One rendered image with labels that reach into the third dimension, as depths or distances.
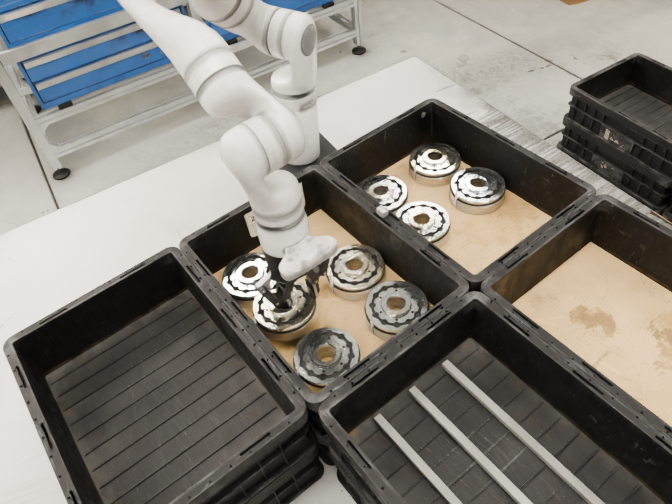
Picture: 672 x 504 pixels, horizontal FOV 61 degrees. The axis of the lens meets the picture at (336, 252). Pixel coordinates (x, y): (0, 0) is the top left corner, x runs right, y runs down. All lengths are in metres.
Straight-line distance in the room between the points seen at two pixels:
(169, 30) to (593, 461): 0.77
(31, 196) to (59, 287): 1.58
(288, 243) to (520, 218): 0.49
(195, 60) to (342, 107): 0.94
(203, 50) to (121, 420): 0.56
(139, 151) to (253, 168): 2.25
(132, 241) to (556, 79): 2.27
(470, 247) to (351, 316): 0.26
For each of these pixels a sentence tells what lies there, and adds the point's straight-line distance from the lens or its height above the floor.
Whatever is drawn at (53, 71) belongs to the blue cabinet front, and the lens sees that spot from 2.75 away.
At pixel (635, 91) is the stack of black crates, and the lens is 2.14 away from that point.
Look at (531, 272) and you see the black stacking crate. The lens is 0.96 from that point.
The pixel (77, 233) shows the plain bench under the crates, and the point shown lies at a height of 0.70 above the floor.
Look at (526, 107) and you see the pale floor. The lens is 2.86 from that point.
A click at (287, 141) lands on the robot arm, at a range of 0.69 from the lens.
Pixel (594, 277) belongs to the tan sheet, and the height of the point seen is 0.83.
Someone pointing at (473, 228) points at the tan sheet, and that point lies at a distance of 1.08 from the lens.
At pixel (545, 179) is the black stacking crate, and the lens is 1.09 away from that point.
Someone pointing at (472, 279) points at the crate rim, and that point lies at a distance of 0.87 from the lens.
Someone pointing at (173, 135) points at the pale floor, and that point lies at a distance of 2.95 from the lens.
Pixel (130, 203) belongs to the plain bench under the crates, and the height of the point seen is 0.70.
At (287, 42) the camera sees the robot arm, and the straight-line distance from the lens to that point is 1.13.
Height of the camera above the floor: 1.61
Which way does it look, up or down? 48 degrees down
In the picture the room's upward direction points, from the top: 9 degrees counter-clockwise
